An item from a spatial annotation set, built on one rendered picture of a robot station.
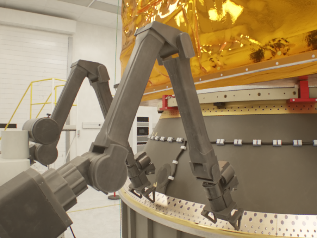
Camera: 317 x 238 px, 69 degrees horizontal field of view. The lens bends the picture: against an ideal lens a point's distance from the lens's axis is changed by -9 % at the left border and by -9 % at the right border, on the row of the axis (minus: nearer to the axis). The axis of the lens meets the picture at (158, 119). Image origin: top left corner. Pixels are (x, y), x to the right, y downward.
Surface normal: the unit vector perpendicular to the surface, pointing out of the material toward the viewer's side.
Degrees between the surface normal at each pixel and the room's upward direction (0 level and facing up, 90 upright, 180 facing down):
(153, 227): 90
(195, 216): 43
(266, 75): 90
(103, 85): 103
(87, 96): 90
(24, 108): 90
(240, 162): 62
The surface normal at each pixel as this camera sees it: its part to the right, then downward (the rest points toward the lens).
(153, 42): 0.54, 0.13
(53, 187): 0.32, -0.51
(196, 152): -0.71, 0.35
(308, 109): -0.23, -0.50
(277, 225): -0.27, -0.75
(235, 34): -0.84, 0.17
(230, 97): -0.60, -0.03
